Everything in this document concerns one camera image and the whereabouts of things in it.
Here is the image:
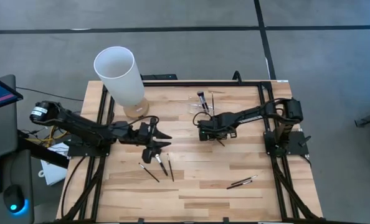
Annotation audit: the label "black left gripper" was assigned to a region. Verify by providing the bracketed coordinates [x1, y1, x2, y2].
[118, 121, 173, 151]

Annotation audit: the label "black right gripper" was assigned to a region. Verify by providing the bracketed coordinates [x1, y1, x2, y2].
[197, 112, 239, 141]

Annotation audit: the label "large fluffy brown makeup brush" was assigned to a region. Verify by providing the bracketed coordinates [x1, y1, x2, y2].
[153, 154, 169, 177]

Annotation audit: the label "flat-top silver ferrule makeup brush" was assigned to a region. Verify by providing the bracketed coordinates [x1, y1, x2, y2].
[196, 90, 210, 113]

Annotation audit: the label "clear acrylic brush organizer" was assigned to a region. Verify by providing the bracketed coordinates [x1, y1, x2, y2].
[187, 90, 224, 116]

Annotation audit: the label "black power strip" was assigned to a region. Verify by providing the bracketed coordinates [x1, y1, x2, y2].
[140, 73, 178, 81]

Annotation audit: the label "white shade wooden base lamp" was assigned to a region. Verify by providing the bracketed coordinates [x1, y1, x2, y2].
[93, 45, 150, 119]

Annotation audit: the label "white paper bag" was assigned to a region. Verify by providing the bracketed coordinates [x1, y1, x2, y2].
[38, 142, 70, 187]

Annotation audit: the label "black computer mouse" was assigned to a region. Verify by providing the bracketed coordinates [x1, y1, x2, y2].
[3, 184, 26, 214]

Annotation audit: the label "grey desk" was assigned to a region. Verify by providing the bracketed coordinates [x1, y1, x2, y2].
[0, 73, 35, 224]

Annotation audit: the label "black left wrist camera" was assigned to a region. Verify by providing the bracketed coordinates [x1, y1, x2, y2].
[141, 147, 157, 165]

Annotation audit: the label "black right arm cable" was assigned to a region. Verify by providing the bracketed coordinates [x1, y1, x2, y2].
[192, 111, 214, 128]

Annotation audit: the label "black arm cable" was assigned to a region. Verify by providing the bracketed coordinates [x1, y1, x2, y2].
[122, 115, 160, 131]
[192, 111, 214, 128]

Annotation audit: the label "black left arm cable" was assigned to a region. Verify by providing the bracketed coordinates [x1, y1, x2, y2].
[122, 115, 160, 131]

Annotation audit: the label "black aluminium table frame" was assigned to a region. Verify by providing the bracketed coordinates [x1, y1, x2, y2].
[56, 80, 323, 224]

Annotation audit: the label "yellow cables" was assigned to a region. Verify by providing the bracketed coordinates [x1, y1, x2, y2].
[26, 124, 69, 149]

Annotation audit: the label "black floor cable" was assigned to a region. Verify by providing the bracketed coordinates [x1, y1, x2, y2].
[16, 86, 85, 103]

